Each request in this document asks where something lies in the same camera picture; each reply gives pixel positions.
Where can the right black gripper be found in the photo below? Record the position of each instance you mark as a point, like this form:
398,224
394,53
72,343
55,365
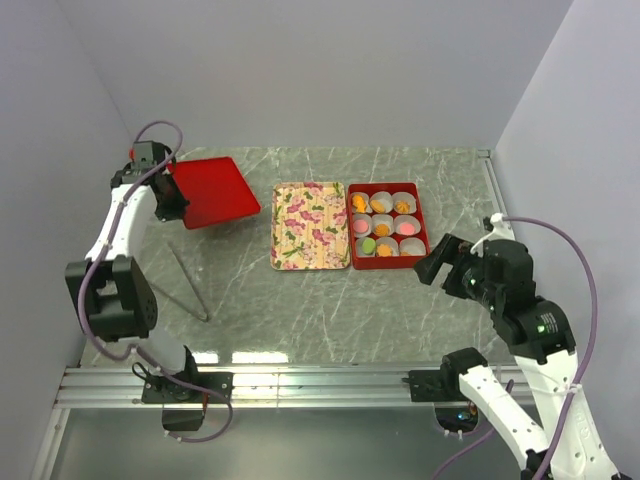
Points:
426,267

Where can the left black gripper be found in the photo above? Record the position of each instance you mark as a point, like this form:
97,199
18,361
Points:
174,211

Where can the pink macaron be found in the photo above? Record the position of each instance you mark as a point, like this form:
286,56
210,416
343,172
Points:
361,228
406,229

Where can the red box lid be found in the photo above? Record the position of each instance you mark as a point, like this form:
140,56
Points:
216,190

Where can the orange swirl cookie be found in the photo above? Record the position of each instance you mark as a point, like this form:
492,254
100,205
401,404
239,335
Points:
402,207

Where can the green macaron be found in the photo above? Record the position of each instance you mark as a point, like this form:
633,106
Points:
368,246

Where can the round yellow biscuit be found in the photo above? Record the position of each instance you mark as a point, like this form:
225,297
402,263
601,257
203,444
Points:
377,206

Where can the orange fish cookie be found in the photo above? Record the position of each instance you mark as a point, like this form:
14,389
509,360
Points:
359,204

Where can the orange flower cookie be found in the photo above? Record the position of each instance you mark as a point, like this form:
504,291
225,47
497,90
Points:
381,230

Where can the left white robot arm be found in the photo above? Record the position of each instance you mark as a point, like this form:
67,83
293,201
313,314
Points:
115,304

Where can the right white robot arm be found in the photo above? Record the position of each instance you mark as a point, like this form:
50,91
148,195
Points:
563,443

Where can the white paper cup bottom middle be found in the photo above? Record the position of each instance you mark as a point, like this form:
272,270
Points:
391,242

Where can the white paper cup middle right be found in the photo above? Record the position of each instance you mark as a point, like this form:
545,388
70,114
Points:
407,218

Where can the red cookie box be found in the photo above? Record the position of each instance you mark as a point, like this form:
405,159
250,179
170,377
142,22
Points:
397,262

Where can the white paper cup centre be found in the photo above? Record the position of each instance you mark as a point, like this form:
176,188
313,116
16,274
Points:
383,219

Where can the white paper cup top right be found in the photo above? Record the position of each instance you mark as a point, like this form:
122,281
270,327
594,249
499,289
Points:
406,197

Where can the white paper cup bottom left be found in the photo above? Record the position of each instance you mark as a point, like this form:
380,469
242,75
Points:
358,250

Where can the white paper cup top middle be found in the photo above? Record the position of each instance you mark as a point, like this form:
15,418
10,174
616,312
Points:
385,198

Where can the white paper cup middle left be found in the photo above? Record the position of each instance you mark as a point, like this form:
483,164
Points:
365,217

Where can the white paper cup top left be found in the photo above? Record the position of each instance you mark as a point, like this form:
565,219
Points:
366,197

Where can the floral tray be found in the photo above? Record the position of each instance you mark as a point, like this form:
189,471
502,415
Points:
309,228

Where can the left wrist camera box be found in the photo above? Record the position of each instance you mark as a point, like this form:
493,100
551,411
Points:
147,154

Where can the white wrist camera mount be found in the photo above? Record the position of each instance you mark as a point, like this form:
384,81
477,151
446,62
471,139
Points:
496,228

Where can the aluminium rail right side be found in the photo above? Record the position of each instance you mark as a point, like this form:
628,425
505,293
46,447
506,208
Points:
485,158

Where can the aluminium rail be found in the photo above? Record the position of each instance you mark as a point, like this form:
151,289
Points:
485,158
254,386

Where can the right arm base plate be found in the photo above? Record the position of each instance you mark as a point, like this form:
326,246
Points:
426,386

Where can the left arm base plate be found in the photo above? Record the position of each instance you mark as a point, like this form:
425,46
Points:
160,390

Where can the aluminium rail front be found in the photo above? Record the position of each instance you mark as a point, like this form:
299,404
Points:
254,386

